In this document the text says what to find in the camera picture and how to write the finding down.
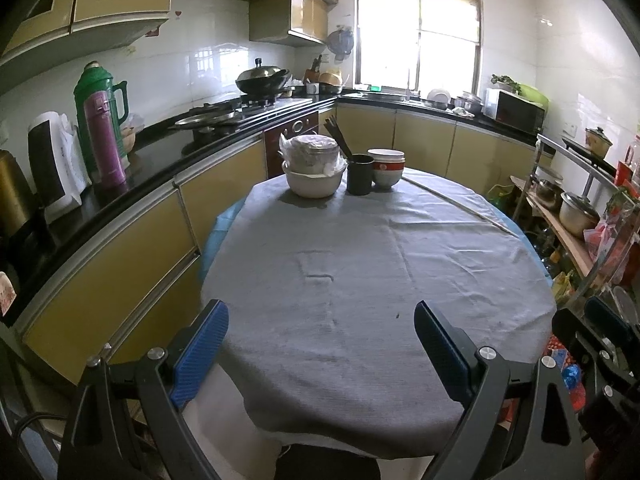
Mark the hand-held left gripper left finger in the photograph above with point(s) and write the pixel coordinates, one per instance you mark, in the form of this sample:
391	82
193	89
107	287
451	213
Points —
200	355

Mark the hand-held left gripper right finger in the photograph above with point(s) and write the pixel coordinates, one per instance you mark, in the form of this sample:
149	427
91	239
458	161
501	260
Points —
445	355

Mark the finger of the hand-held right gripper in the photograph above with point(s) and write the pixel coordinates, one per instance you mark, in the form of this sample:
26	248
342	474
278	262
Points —
575	340
607	320

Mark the red mesh basket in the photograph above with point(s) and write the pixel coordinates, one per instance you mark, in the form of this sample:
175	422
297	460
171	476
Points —
559	350

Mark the blue plastic bag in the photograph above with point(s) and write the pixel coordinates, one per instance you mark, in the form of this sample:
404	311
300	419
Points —
572	375

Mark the yellow green snack bag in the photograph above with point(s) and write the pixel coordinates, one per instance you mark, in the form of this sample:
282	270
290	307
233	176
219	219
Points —
564	287

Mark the pink plastic bag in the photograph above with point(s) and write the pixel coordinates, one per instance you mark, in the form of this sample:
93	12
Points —
602	237

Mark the large steel pot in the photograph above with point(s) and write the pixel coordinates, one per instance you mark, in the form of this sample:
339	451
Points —
577	215

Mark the yellow base cabinets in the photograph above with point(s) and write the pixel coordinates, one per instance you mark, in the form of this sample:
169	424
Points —
115	270

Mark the grey tablecloth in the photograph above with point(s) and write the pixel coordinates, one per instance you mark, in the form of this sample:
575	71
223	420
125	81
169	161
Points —
350	270

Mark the small steel pot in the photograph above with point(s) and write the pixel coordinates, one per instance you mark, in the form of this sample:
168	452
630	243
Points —
548	194

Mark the red plastic cup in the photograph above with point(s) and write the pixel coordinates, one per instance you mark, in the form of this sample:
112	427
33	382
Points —
624	175

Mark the thin bamboo stick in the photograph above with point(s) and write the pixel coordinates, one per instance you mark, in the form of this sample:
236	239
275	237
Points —
460	205

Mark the black stool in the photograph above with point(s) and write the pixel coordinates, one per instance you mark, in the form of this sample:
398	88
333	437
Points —
325	462

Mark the metal shelf rack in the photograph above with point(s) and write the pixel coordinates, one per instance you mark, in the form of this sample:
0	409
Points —
580	160

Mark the cream enamel pot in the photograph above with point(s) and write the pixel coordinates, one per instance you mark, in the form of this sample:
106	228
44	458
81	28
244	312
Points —
598	142

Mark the red banded bowl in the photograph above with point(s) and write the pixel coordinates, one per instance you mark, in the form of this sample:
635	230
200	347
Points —
389	175

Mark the black cup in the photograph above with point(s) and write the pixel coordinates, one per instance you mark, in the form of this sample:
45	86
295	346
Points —
360	177

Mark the white basin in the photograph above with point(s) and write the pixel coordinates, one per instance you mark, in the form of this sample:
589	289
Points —
312	185

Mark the white bowl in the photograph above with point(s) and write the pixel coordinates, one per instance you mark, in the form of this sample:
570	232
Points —
386	154

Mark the black kitchen countertop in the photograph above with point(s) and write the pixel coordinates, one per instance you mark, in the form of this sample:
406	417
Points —
155	142

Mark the purple thermos bottle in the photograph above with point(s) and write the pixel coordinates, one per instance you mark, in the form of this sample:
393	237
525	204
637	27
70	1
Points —
107	150

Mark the white microwave oven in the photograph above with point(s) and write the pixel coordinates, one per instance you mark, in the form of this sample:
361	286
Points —
515	112

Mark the clear plastic food bag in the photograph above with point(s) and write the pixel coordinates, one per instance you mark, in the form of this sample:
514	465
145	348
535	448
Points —
134	132

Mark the dark red built-in appliance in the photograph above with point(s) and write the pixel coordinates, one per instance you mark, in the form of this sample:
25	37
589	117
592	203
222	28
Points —
290	140

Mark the flat metal lid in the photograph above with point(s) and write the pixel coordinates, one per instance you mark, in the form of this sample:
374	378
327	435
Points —
207	119

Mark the green plastic basin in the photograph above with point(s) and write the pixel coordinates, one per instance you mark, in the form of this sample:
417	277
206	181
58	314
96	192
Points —
534	92

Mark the black and white heater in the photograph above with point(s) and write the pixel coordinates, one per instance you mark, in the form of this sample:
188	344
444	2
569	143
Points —
47	170

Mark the bundle of dark chopsticks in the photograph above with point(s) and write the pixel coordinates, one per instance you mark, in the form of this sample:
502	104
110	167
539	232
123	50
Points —
340	137

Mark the gold kettle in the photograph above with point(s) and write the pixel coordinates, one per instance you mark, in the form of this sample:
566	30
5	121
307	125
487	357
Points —
15	195

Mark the cookware beside sink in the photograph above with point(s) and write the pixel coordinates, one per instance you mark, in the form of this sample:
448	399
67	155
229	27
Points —
457	102

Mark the gas stove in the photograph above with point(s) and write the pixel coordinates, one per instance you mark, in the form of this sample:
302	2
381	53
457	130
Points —
265	107

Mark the leafy green vegetables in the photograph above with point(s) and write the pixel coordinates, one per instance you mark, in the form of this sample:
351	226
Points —
504	81

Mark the black wok with lid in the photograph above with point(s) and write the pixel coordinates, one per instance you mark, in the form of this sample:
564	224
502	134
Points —
262	80

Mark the green thermos jug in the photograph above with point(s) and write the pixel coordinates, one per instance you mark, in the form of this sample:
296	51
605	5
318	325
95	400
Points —
95	85

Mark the yellow rice cooker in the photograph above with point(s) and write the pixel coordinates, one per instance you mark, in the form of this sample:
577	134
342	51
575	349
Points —
331	81

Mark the knife block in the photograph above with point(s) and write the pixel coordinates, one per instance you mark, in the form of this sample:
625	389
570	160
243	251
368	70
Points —
312	72

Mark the window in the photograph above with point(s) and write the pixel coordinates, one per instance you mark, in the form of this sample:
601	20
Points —
415	25

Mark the small yellow wall cabinet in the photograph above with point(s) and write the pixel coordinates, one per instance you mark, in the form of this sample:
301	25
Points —
285	20

